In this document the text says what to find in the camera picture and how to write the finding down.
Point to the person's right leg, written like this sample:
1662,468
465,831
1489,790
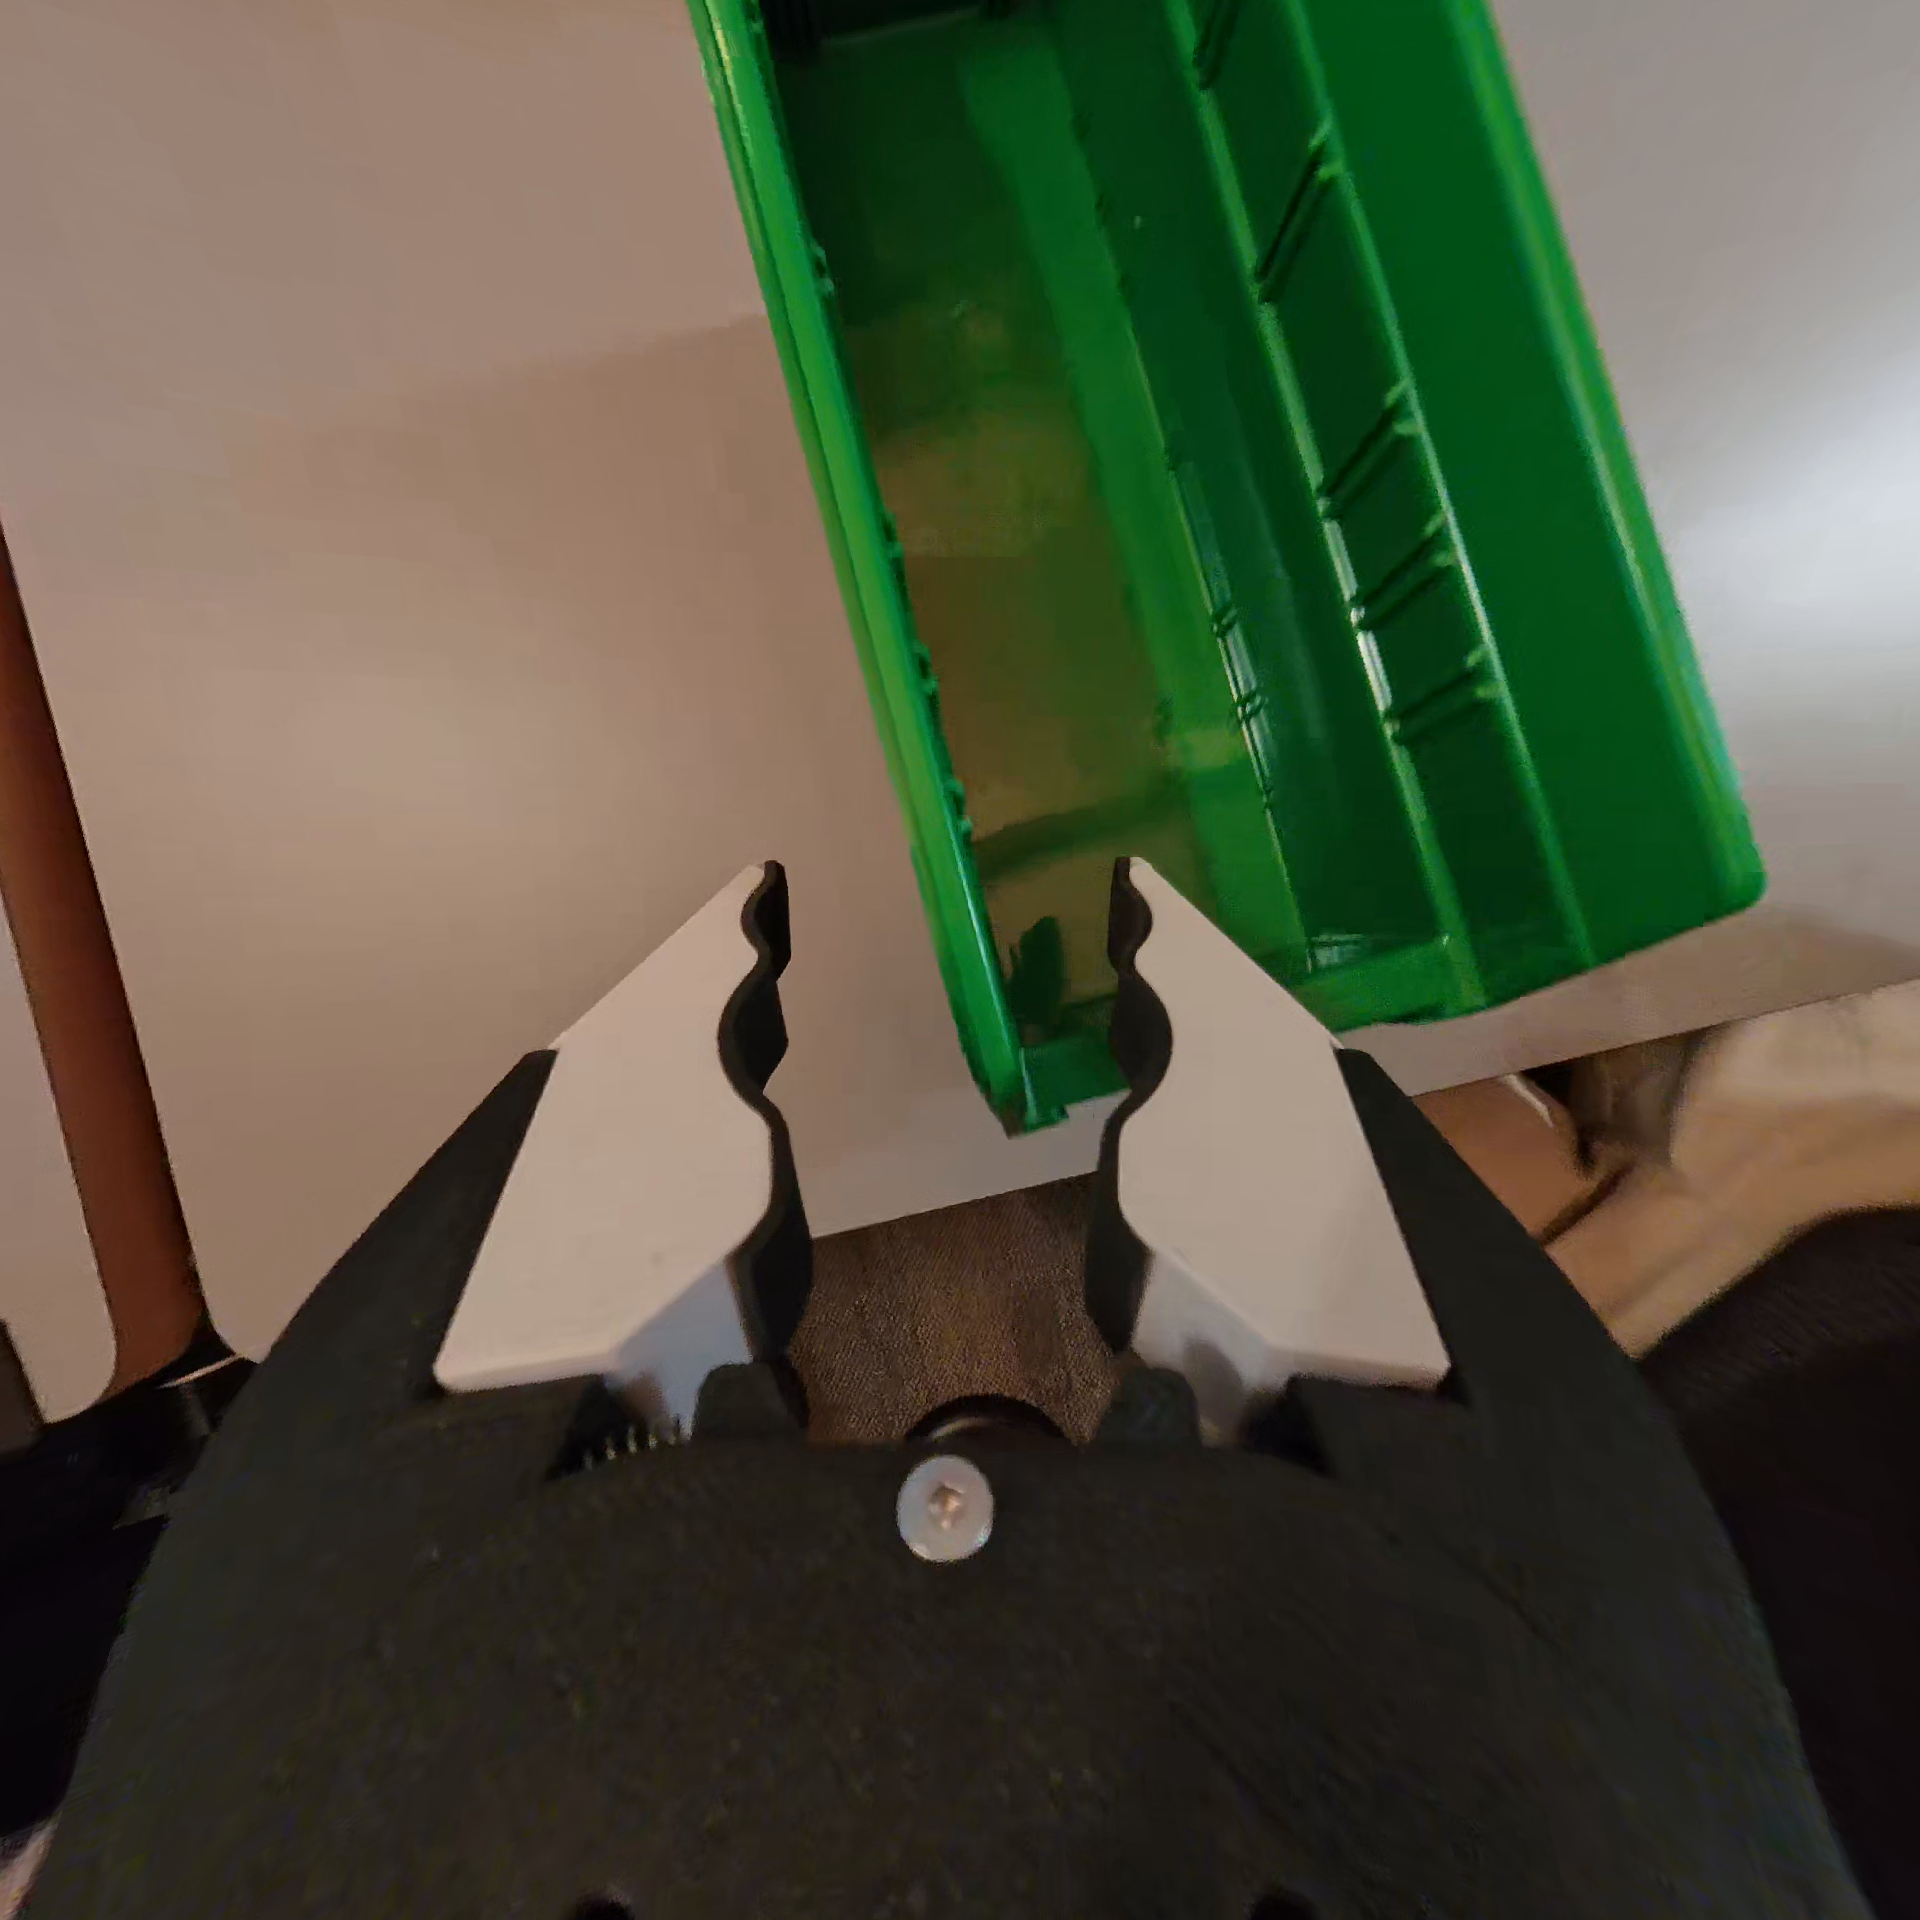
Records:
1771,1111

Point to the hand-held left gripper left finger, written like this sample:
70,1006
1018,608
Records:
615,1200

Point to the green plastic bin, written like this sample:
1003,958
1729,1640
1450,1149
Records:
1051,450

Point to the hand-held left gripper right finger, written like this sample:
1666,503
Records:
1274,1200

